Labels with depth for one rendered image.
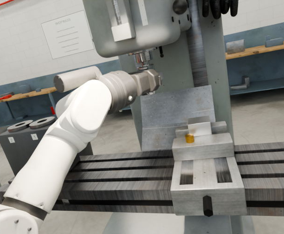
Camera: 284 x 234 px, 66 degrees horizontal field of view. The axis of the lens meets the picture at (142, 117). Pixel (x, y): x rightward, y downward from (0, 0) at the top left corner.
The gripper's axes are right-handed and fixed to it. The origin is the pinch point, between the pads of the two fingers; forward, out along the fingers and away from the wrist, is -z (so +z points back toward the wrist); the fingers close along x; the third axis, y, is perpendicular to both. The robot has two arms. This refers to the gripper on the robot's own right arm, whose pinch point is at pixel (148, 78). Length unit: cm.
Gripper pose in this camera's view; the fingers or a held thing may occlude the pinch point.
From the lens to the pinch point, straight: 62.4
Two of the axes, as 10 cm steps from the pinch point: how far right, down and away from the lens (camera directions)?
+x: -7.8, -0.1, 6.2
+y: 2.1, 9.4, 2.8
